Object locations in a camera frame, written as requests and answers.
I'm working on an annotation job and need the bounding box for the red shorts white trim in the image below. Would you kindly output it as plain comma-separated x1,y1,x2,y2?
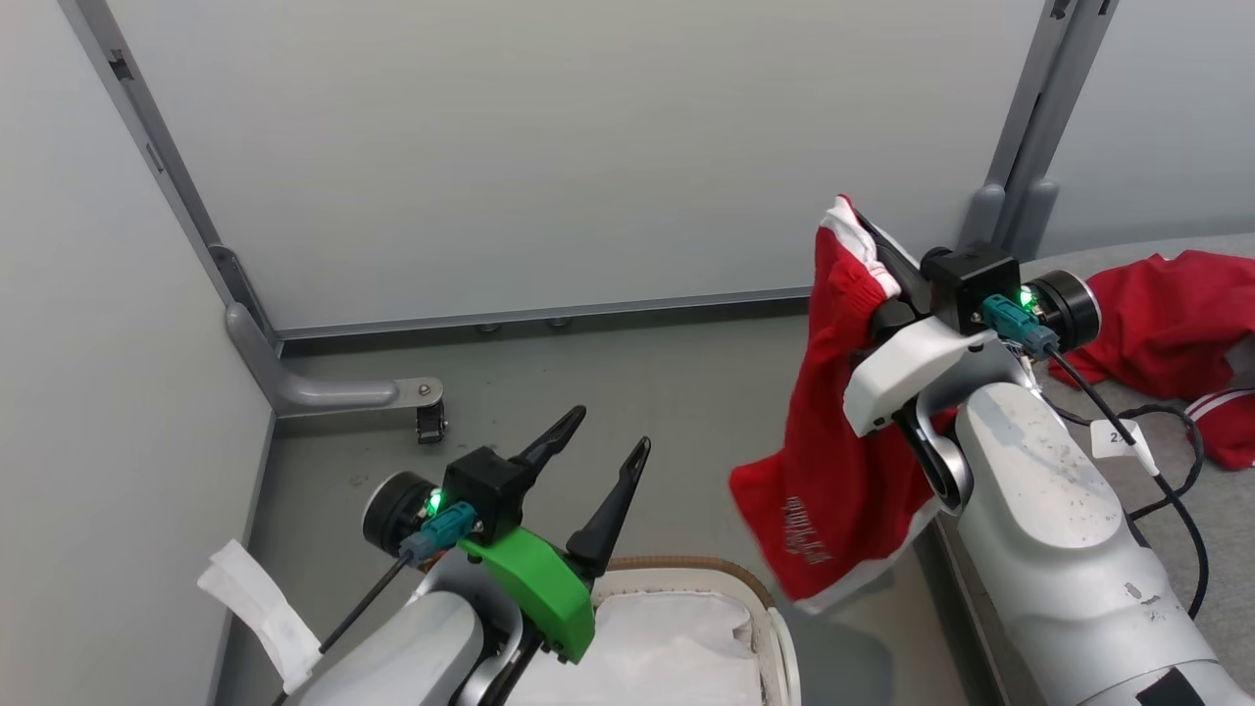
728,194,969,615

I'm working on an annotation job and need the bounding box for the white cable label tag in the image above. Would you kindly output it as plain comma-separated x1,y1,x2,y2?
196,538,324,696
1089,418,1159,478

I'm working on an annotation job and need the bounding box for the red shirt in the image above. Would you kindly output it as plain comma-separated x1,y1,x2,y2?
1059,250,1255,471

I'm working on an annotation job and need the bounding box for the white right cable label tag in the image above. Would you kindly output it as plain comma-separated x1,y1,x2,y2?
1089,418,1159,478

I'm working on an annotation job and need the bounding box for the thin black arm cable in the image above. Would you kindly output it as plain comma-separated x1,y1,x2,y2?
1041,345,1211,621
270,554,413,706

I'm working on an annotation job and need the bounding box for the grey fabric sofa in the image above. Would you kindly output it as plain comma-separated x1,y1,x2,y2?
931,232,1255,706

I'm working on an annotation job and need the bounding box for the looped black right arm cable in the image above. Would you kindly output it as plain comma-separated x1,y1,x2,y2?
1051,402,1206,521

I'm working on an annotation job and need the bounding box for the grey double partition post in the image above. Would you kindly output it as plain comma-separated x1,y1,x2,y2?
959,0,1120,262

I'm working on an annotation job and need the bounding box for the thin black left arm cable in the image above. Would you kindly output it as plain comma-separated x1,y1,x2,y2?
270,554,413,706

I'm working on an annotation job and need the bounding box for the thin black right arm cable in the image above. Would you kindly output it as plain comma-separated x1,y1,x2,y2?
1041,345,1211,621

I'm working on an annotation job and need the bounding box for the white left cable label tag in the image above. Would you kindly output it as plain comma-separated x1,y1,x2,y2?
196,538,324,696

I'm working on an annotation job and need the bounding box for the white laundry basket brown rim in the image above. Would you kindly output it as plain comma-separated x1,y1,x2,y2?
586,556,801,706

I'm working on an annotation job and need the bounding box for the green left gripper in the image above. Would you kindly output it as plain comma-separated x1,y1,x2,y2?
459,404,653,665

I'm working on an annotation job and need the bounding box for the grey partition bottom rail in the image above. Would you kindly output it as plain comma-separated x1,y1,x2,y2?
278,284,817,346

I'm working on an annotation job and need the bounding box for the grey partition foot bracket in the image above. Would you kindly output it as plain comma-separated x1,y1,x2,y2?
226,302,445,419

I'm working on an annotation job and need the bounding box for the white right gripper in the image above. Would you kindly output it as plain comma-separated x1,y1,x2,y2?
841,211,998,438

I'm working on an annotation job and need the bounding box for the grey partition post with slots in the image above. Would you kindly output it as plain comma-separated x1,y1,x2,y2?
59,0,285,346

